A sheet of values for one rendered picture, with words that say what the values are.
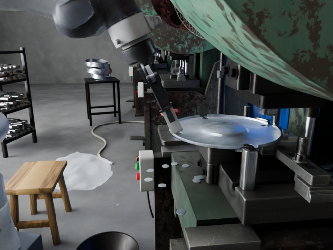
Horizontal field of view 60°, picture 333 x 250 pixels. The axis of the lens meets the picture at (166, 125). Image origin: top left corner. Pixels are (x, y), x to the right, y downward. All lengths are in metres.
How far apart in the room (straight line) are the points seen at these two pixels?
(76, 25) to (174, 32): 1.44
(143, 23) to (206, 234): 0.46
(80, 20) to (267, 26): 0.45
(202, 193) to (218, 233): 0.15
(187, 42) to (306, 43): 1.80
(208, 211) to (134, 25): 0.43
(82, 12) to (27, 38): 7.05
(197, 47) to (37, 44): 5.91
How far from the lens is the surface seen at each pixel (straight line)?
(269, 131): 0.80
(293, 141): 0.79
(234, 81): 0.74
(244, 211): 0.63
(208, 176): 0.77
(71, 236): 1.74
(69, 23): 0.66
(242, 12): 0.26
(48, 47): 7.56
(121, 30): 0.64
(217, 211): 0.68
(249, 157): 0.62
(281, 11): 0.28
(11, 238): 0.94
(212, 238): 0.61
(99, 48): 7.36
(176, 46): 2.05
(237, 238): 0.62
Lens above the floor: 1.01
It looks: 16 degrees down
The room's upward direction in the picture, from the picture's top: straight up
